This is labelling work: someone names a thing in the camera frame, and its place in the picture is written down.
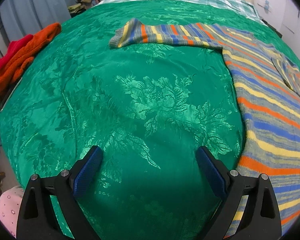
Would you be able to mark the red knit garment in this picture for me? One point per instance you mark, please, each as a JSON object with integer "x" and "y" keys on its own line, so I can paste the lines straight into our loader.
{"x": 13, "y": 48}

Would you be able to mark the grey blue curtain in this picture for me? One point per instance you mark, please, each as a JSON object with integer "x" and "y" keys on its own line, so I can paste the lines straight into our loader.
{"x": 21, "y": 17}

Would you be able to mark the blue wall hook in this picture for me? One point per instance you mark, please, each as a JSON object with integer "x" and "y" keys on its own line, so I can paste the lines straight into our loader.
{"x": 265, "y": 5}

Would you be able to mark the green floral bedspread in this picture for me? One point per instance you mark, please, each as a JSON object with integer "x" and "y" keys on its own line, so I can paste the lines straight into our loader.
{"x": 148, "y": 106}

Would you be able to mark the orange knit garment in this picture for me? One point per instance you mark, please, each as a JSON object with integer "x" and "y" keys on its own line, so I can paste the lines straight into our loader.
{"x": 24, "y": 57}

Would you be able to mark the multicolour striped knit sweater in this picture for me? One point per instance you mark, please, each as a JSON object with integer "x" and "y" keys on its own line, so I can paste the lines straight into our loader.
{"x": 267, "y": 86}

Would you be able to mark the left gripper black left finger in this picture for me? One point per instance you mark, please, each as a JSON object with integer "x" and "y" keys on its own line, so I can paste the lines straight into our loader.
{"x": 37, "y": 219}

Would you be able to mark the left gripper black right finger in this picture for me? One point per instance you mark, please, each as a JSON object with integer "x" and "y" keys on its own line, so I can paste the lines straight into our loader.
{"x": 261, "y": 216}

